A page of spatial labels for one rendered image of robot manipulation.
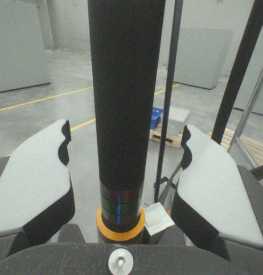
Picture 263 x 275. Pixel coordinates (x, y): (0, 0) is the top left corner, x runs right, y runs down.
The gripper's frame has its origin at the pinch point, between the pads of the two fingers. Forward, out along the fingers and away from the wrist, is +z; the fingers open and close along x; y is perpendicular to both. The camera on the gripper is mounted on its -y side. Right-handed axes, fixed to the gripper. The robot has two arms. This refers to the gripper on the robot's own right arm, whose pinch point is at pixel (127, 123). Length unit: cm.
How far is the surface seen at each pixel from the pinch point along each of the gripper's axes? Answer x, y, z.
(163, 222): 4.1, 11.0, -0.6
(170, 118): 74, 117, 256
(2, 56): -356, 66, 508
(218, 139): 8.1, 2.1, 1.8
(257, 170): 18.5, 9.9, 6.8
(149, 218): 2.7, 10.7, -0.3
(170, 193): 20, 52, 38
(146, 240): 2.5, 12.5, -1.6
